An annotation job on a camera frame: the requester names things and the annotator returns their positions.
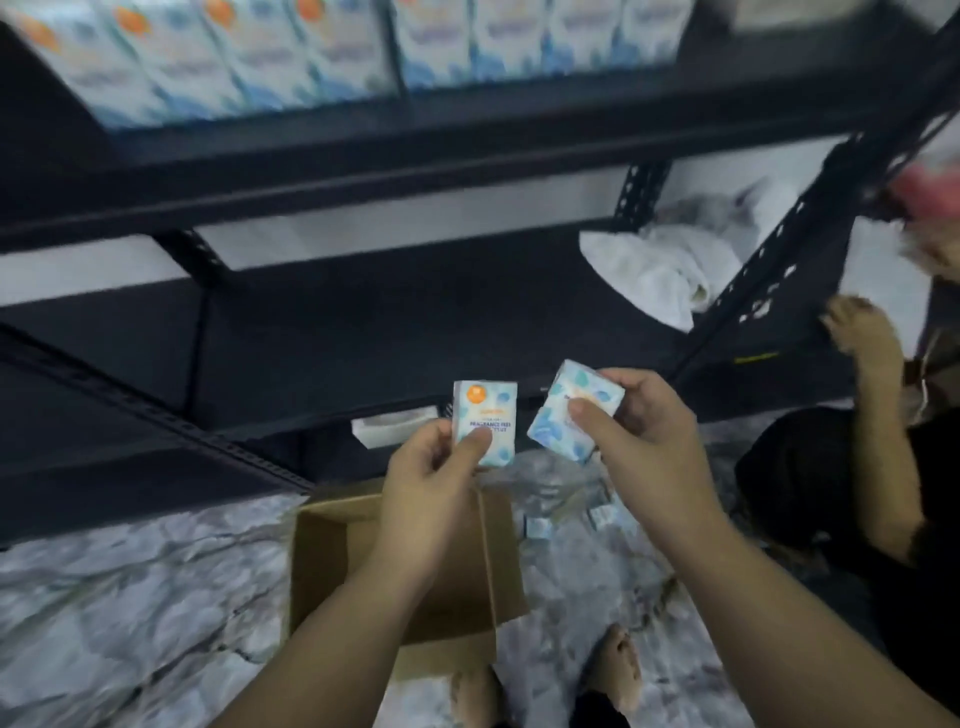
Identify person's right hand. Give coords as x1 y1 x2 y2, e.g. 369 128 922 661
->
567 367 725 556

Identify person's left hand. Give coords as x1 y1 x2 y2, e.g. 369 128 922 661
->
371 418 495 594

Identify brown cardboard box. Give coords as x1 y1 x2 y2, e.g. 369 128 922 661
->
287 479 530 680

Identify blue white plastic packet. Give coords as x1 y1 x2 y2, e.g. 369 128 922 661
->
452 380 519 468

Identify person's right forearm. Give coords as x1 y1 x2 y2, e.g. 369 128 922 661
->
663 517 960 728

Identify person's left forearm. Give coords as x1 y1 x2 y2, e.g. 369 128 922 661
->
209 554 444 728

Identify white box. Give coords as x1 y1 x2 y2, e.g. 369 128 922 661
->
350 406 440 450

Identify person's left foot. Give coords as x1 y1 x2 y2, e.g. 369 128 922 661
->
449 663 505 728

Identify person's foot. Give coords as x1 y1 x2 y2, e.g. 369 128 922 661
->
584 623 645 714
449 663 505 728

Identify person's right foot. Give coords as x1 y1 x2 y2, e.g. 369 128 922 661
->
584 623 645 714

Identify person's black trousers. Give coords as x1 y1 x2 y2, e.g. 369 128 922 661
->
568 689 633 728

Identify clear plastic wrapper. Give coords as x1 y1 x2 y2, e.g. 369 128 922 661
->
479 448 624 526

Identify pink cloth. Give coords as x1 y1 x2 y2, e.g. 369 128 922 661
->
892 161 960 220

